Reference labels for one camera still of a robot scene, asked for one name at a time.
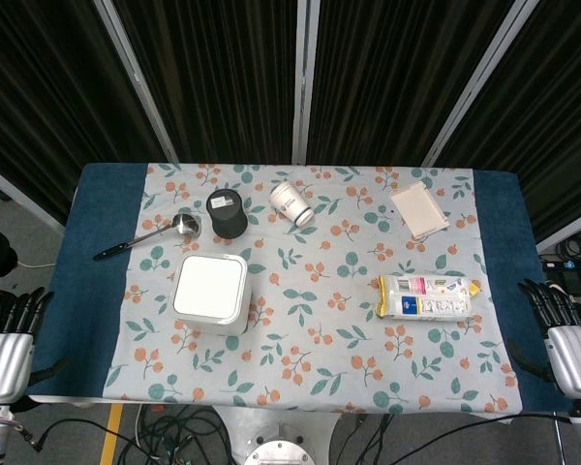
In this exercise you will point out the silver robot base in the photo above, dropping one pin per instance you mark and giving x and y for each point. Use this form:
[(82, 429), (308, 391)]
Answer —
[(277, 448)]

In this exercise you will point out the white paper cup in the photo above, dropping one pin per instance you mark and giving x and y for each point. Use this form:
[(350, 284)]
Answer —
[(290, 202)]

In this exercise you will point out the black cylindrical canister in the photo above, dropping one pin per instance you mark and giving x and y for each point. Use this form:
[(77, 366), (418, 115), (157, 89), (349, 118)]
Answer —
[(228, 213)]

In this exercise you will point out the white square container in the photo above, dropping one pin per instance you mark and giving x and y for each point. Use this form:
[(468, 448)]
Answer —
[(212, 292)]

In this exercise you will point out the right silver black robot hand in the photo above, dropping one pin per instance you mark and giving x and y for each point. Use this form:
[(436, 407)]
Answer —
[(569, 356)]

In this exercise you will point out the silver aluminium frame post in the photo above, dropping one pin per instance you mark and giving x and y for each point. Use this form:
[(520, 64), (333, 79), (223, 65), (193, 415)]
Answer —
[(474, 80), (135, 80), (304, 80)]

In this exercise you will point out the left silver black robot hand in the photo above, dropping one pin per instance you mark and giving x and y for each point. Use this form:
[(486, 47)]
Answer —
[(5, 356)]

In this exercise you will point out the black power strip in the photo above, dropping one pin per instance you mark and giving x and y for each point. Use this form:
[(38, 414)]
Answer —
[(569, 269)]

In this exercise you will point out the black pleated curtain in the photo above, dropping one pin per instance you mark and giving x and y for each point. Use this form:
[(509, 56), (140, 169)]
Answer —
[(382, 77)]

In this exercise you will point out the blue table cover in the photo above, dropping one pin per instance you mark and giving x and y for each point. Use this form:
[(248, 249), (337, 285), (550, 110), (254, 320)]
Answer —
[(94, 271)]

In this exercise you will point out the floral patterned tablecloth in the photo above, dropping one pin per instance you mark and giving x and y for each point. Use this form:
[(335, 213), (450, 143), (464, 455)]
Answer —
[(319, 349)]

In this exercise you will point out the white yellow snack package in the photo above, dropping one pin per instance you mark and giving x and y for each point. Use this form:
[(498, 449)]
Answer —
[(423, 296)]

